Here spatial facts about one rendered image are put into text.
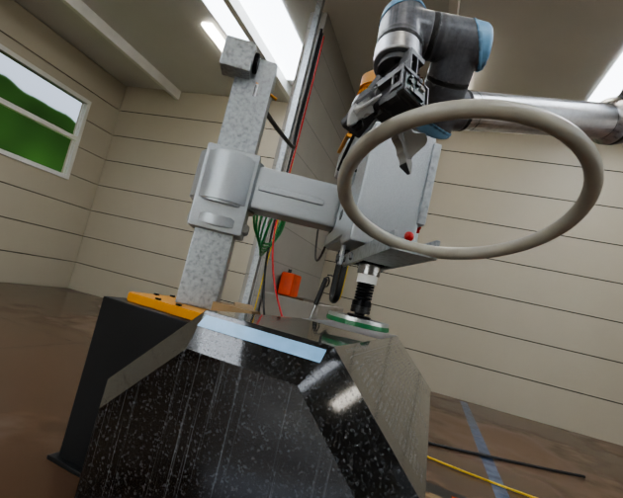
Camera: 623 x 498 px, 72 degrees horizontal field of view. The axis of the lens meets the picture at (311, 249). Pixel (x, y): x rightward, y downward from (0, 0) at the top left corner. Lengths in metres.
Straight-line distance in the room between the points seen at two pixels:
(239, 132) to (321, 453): 1.63
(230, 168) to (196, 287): 0.58
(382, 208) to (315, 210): 0.70
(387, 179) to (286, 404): 0.84
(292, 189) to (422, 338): 4.62
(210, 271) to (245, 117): 0.78
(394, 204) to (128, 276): 7.11
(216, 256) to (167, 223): 5.88
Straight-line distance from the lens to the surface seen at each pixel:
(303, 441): 0.94
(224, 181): 2.06
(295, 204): 2.10
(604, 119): 1.27
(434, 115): 0.73
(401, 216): 1.46
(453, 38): 0.94
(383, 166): 1.47
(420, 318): 6.42
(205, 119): 8.23
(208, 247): 2.10
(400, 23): 0.91
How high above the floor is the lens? 0.98
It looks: 5 degrees up
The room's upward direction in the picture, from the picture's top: 13 degrees clockwise
